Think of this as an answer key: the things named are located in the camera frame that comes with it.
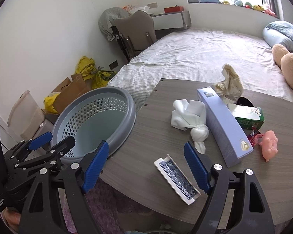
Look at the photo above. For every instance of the grey perforated laundry basket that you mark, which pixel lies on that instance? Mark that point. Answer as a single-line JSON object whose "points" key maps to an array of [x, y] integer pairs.
{"points": [[104, 114]]}

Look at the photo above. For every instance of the light blue pillow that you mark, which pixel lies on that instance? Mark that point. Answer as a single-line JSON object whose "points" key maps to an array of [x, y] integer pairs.
{"points": [[279, 32]]}

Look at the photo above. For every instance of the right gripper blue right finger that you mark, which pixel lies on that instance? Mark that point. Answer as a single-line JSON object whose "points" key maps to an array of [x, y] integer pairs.
{"points": [[200, 166]]}

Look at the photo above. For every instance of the green white carton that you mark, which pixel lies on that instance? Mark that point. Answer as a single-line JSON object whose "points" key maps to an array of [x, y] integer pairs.
{"points": [[247, 117]]}

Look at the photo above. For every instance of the grey upholstered chair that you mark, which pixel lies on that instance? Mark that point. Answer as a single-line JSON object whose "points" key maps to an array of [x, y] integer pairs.
{"points": [[135, 33]]}

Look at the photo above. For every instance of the red candy wrapper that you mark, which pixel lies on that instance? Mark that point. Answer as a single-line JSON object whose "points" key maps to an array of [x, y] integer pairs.
{"points": [[255, 137]]}

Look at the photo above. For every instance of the brown cardboard box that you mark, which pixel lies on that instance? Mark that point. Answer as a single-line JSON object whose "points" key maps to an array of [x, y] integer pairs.
{"points": [[69, 91]]}

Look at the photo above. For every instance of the white grey desk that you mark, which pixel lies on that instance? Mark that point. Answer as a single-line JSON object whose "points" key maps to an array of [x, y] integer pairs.
{"points": [[166, 23]]}

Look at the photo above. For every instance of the red box on desk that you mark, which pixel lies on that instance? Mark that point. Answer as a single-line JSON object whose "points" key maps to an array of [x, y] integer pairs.
{"points": [[174, 9]]}

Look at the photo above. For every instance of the pink pig toy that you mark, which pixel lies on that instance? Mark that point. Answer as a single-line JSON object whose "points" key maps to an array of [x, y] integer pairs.
{"points": [[268, 145]]}

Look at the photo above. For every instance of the yellow sack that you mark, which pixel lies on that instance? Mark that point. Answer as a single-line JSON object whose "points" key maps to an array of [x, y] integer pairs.
{"points": [[99, 77]]}

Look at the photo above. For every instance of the blue playing card box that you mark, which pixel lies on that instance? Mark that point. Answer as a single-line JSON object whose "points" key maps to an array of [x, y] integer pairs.
{"points": [[177, 180]]}

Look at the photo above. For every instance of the bed with white sheet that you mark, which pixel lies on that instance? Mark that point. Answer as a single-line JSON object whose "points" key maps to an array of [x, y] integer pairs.
{"points": [[199, 55]]}

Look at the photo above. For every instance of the black wall socket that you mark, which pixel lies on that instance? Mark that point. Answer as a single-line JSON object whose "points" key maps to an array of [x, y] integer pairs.
{"points": [[113, 65]]}

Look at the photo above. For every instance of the yellow plastic bag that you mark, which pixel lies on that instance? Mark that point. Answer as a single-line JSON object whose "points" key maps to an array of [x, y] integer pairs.
{"points": [[49, 101]]}

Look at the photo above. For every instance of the grey plastic stool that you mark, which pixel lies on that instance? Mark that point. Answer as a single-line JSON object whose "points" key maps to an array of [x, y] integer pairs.
{"points": [[45, 126]]}

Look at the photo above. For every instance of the tan teddy bear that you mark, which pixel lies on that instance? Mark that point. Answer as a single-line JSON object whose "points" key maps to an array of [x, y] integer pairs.
{"points": [[284, 59]]}

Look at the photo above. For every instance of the black round object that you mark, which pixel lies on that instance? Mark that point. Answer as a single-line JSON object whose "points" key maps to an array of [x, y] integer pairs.
{"points": [[242, 101]]}

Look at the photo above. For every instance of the crumpled beige paper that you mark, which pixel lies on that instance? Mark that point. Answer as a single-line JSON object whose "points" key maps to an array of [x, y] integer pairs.
{"points": [[231, 88]]}

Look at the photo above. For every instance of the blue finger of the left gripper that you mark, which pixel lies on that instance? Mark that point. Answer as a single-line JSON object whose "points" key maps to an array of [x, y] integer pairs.
{"points": [[41, 140], [60, 149]]}

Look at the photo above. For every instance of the beige translucent storage bin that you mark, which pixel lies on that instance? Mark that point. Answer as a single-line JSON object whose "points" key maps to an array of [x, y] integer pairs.
{"points": [[25, 116]]}

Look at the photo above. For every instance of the long lavender box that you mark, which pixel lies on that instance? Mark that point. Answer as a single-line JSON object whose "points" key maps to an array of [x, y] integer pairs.
{"points": [[229, 136]]}

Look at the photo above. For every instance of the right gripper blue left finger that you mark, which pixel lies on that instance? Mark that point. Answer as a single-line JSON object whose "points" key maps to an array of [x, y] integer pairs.
{"points": [[92, 165]]}

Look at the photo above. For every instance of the grey cloth on chair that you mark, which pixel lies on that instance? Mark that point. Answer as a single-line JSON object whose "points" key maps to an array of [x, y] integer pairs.
{"points": [[106, 20]]}

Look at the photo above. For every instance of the plush toys on sill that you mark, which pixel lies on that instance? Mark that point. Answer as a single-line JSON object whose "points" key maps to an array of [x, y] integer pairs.
{"points": [[254, 5]]}

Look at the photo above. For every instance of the white knotted cloth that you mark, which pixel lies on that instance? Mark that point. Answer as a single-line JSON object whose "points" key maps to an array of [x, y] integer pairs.
{"points": [[191, 114]]}

